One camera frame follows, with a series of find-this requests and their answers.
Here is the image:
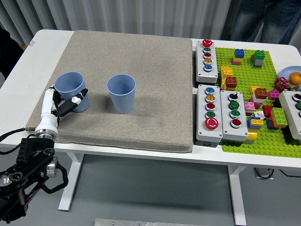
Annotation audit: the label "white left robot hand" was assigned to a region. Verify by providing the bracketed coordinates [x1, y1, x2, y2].
[35, 86, 89, 134]

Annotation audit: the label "blue ribbed plastic cup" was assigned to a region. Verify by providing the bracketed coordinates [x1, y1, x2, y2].
[106, 74, 136, 115]
[54, 72, 90, 113]

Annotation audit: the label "person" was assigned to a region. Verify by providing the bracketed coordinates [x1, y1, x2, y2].
[0, 24, 25, 80]
[229, 0, 301, 45]

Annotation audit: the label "white table leg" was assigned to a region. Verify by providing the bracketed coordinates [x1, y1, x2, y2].
[57, 152, 84, 211]
[227, 164, 247, 226]

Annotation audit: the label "grey-brown fabric mat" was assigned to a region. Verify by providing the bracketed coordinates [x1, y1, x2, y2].
[24, 30, 194, 153]

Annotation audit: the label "white curtain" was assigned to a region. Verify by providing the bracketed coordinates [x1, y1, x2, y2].
[0, 0, 301, 47]

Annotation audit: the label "grey five-button control box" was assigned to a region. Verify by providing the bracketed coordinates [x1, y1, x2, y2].
[193, 39, 219, 86]
[195, 84, 223, 148]

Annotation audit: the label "brown toy block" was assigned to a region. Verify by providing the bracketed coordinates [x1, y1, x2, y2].
[254, 88, 269, 100]
[225, 76, 238, 89]

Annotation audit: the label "yellow round toy block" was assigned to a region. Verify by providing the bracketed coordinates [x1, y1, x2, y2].
[246, 128, 259, 142]

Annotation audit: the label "grey toy block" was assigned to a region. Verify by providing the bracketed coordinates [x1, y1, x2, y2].
[251, 55, 263, 69]

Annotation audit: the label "red toy block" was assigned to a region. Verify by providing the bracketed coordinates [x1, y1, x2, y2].
[262, 105, 275, 118]

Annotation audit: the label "green studded baseplate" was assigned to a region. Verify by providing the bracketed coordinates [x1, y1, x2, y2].
[214, 46, 301, 158]

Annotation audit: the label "grey power adapter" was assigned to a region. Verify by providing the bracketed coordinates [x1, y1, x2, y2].
[253, 167, 275, 180]

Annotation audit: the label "large green toy block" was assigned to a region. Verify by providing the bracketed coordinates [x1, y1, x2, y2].
[269, 107, 288, 126]

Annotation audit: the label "red valve handwheel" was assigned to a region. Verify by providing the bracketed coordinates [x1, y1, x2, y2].
[274, 77, 288, 91]

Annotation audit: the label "blue plate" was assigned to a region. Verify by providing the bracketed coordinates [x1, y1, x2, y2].
[279, 66, 301, 84]

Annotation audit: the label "orange fruit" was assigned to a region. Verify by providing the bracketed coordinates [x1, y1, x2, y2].
[288, 72, 301, 84]

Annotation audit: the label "grey selector switch button box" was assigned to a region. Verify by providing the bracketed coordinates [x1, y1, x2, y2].
[220, 89, 249, 143]

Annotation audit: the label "black floor cable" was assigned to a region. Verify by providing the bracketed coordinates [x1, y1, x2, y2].
[278, 169, 301, 177]

